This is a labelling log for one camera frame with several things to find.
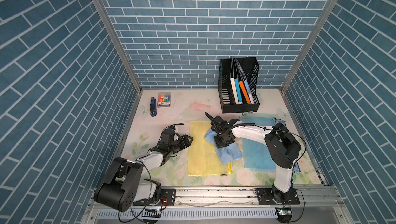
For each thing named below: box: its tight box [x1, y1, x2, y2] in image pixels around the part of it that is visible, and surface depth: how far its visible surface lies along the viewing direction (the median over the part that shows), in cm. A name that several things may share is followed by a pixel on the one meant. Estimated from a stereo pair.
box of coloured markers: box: [157, 91, 172, 108], surface depth 115 cm
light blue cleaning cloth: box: [204, 128, 243, 165], surface depth 87 cm
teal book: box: [234, 78, 243, 105], surface depth 96 cm
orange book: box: [238, 80, 252, 105], surface depth 95 cm
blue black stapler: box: [149, 97, 157, 117], surface depth 107 cm
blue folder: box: [234, 57, 255, 105], surface depth 95 cm
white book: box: [229, 77, 239, 105], surface depth 93 cm
